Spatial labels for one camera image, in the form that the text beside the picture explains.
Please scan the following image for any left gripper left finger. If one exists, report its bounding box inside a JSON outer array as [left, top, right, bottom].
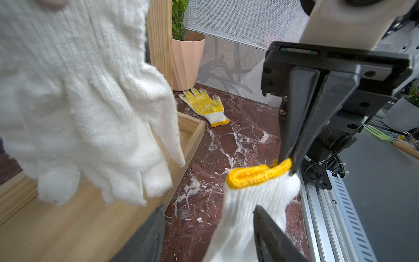
[[110, 205, 165, 262]]

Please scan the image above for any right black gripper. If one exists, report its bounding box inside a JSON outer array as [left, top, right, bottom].
[[261, 41, 413, 175]]

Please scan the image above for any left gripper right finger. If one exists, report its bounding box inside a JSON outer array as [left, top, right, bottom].
[[253, 205, 307, 262]]

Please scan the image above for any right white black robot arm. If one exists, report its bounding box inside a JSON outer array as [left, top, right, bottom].
[[261, 41, 414, 185]]

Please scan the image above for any wooden hanging rack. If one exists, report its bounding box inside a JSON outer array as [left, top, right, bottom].
[[0, 0, 207, 262]]

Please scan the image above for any white glove under pile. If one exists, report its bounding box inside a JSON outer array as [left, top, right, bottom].
[[203, 159, 301, 262]]

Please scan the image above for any yellow patterned glove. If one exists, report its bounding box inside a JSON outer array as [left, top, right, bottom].
[[179, 87, 230, 127]]

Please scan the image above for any potted white flower plant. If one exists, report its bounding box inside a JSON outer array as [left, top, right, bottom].
[[172, 0, 206, 91]]

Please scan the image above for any aluminium front rail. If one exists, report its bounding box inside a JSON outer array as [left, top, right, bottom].
[[300, 171, 377, 262]]

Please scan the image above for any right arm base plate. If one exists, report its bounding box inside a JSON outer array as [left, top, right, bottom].
[[301, 159, 332, 191]]

